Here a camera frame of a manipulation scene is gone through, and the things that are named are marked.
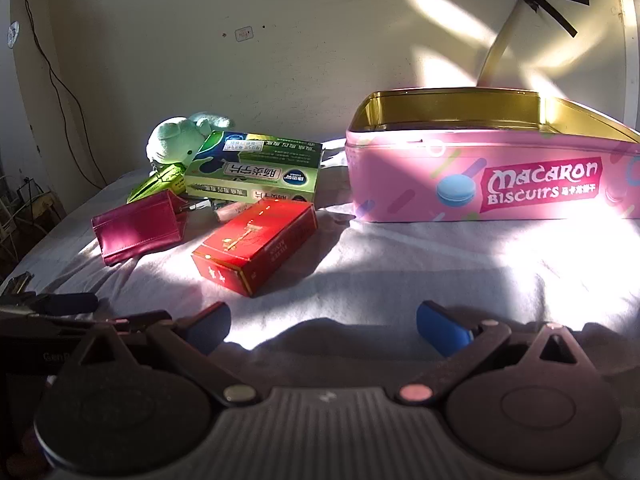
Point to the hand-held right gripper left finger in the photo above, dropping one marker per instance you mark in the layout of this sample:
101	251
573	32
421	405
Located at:
210	323

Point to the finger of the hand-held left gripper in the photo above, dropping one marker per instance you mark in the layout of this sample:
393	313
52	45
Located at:
70	303
145	319

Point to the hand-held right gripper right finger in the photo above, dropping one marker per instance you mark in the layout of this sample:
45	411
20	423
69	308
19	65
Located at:
440	328

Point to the red cardboard box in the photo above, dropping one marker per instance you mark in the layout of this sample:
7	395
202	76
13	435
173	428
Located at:
255	242

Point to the magenta leather wallet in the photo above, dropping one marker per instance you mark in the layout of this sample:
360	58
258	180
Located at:
135	225

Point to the green foil packet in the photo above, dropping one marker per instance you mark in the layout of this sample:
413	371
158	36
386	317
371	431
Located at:
160	180

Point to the pink biscuit tin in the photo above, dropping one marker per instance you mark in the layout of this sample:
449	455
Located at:
420	180

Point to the green and white medicine box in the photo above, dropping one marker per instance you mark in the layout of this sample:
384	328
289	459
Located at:
260	170

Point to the green plush toy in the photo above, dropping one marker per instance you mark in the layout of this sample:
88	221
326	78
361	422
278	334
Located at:
175	137

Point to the white bed sheet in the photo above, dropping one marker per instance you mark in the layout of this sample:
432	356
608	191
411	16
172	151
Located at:
400	270

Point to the pink cosmetic tube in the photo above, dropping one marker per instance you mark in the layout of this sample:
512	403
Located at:
232	211

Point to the round white wall sticker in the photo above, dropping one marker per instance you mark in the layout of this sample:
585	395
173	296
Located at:
12	34

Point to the small white wall label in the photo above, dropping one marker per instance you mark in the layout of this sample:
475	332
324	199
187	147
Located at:
243	34

